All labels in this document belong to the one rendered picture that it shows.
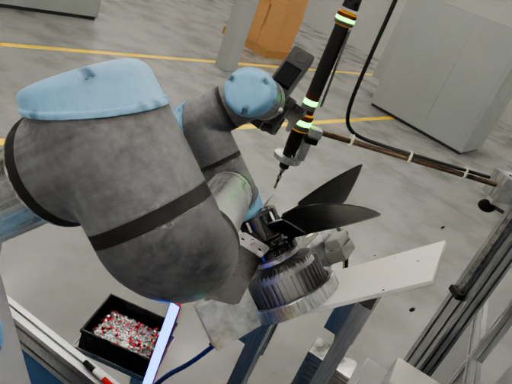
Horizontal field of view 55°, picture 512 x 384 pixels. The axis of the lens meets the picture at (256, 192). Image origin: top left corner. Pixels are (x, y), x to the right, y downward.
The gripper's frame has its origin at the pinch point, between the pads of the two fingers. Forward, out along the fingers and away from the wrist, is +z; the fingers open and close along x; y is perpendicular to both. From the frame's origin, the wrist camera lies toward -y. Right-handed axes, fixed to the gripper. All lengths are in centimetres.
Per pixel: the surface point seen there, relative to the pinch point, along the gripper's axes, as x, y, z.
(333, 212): 23.0, 15.9, 11.3
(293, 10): -214, -138, 797
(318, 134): 9.2, 2.5, 10.0
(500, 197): 57, -10, 31
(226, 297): 14.2, 44.1, -3.1
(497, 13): 109, -444, 1184
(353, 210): 26.5, 12.8, 10.7
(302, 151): 8.4, 7.9, 10.8
